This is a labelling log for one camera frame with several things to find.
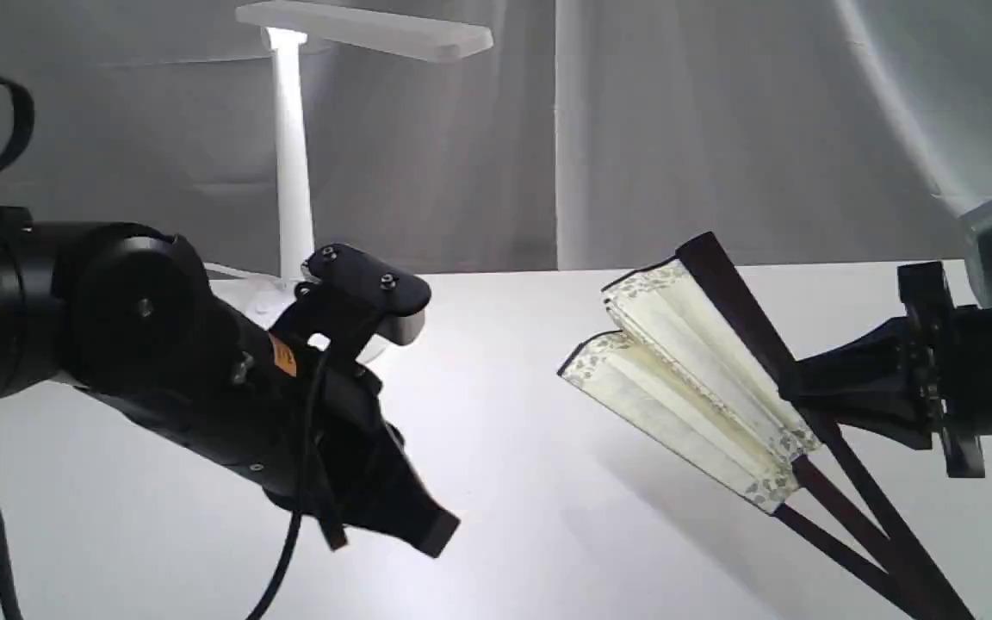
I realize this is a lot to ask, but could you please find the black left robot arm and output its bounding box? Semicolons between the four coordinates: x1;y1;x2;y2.
0;223;460;557

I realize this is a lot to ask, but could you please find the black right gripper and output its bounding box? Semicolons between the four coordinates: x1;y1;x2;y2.
780;262;992;479

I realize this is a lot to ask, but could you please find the cream paper folding fan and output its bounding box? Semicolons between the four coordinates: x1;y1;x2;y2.
558;232;973;619

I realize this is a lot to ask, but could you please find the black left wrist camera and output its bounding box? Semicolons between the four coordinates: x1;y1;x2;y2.
270;244;431;360

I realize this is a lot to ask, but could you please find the white desk lamp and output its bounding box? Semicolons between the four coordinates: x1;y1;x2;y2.
203;0;494;363

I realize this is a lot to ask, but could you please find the white backdrop curtain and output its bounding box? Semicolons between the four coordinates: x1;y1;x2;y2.
0;1;992;272

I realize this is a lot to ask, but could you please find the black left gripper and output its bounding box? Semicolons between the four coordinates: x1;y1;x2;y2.
203;328;461;558

